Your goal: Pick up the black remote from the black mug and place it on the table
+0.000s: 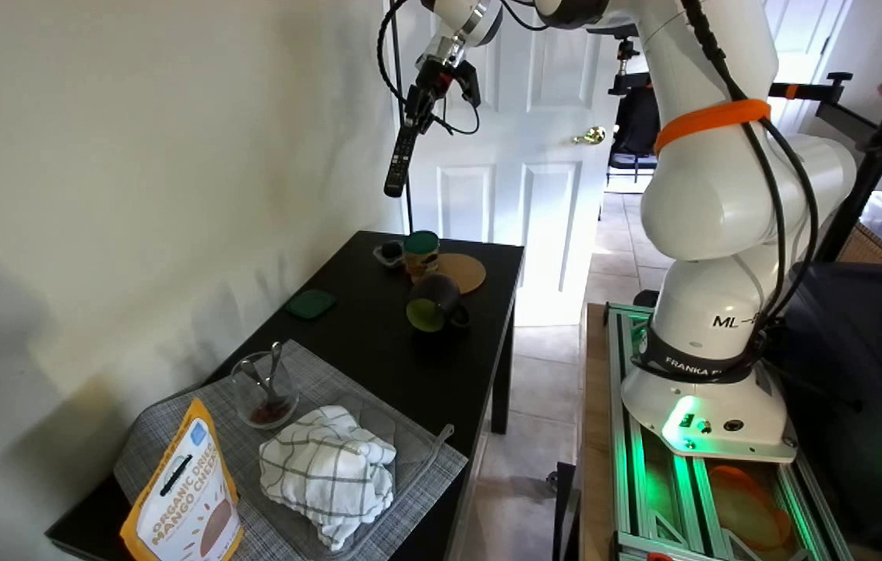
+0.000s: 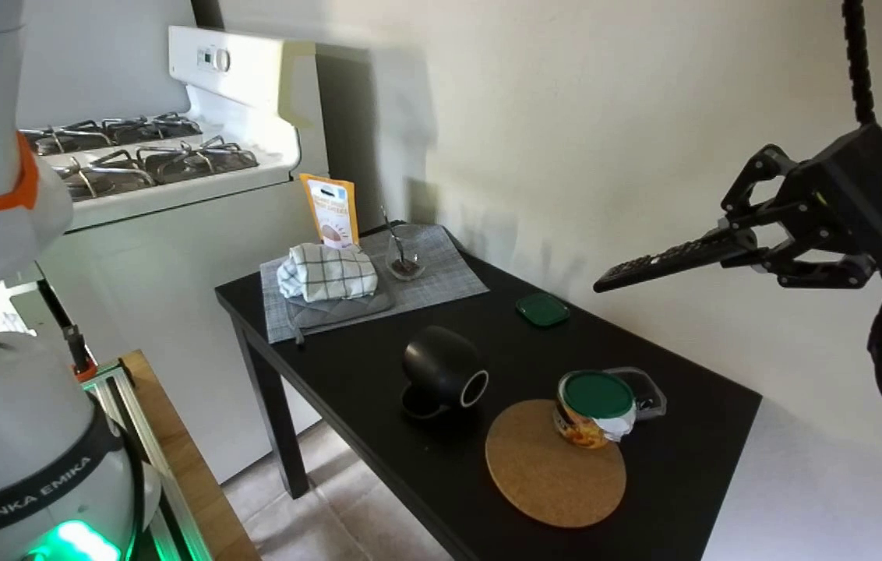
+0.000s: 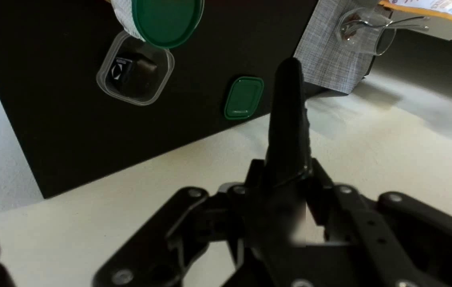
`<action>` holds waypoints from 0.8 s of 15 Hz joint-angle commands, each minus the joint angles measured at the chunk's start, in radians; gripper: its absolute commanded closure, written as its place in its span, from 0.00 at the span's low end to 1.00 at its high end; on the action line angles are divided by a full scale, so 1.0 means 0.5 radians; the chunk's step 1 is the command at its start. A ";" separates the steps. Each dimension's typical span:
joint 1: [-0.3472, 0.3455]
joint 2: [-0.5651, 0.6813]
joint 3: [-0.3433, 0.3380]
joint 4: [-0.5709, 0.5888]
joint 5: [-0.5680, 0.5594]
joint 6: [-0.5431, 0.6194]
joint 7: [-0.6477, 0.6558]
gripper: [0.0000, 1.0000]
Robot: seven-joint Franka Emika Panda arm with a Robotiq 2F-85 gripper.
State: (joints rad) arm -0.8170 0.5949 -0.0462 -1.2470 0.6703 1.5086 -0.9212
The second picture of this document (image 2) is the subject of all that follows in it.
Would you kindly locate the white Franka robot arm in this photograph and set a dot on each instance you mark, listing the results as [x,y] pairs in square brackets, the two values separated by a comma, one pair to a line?
[4,416]

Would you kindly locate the black stove grate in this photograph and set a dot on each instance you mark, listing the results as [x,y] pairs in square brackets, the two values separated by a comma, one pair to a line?
[114,128]
[159,167]

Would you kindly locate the orange paper pouch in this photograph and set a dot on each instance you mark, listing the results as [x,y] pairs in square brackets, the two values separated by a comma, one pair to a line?
[331,206]

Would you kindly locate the wooden board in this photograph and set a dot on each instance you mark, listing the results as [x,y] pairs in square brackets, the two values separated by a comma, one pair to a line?
[199,478]

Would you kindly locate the black ceramic mug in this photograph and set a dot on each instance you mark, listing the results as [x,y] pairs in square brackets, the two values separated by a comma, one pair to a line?
[433,361]

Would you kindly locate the black remote control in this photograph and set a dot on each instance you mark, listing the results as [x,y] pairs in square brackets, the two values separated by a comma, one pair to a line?
[669,258]

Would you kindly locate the round cork coaster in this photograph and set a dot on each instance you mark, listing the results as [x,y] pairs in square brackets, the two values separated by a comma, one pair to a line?
[542,478]

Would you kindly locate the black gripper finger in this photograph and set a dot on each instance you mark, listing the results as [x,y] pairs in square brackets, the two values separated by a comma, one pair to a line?
[816,269]
[760,173]

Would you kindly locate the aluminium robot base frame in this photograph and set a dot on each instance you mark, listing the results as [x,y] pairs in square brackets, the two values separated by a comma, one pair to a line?
[137,446]

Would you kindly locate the white checkered cloth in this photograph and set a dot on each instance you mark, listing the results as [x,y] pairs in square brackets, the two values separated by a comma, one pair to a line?
[329,271]

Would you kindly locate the white stove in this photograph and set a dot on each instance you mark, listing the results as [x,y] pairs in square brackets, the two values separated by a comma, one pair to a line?
[169,269]

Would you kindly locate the metal spoon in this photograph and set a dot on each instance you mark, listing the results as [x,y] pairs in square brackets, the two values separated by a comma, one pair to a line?
[401,249]

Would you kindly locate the green and white cup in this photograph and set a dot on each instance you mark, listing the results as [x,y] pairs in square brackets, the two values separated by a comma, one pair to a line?
[597,401]

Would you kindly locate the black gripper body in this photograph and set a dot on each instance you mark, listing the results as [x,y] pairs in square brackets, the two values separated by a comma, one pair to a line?
[861,173]

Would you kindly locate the black table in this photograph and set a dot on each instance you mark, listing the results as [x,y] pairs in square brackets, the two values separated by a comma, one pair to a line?
[379,416]

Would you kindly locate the green square lid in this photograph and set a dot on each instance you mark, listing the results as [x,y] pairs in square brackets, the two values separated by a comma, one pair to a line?
[542,309]

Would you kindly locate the grey woven placemat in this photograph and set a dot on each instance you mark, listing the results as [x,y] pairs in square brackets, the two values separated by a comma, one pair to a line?
[443,275]

